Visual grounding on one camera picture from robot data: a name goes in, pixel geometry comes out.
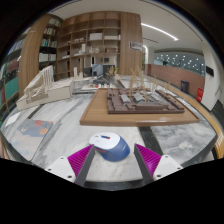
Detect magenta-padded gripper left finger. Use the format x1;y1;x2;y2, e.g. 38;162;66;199
44;144;98;188

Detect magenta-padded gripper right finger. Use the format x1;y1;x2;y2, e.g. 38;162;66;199
133;142;184;186

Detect white and blue computer mouse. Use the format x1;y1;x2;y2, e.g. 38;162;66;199
88;131;131;163

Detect blue printed mouse pad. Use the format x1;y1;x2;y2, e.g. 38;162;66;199
9;118;55;162

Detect brown architectural model, wooden base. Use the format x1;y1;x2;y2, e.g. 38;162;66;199
79;66;201;128

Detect white paper sheet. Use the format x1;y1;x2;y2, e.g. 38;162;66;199
4;111;21;128

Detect white architectural model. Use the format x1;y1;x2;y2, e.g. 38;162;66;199
15;65;75;112

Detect red standing sign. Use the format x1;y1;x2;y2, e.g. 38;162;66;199
195;86;205;103

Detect black bin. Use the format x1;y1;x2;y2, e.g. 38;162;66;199
180;79;190;94

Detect wooden bookshelf with books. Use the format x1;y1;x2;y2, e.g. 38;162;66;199
16;14;64;98

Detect large wooden shelf unit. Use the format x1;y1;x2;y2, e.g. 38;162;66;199
54;11;144;81

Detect long ceiling light strip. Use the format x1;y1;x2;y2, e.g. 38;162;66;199
140;22;180;42

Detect black wall screen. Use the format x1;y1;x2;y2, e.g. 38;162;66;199
205;65;215;77

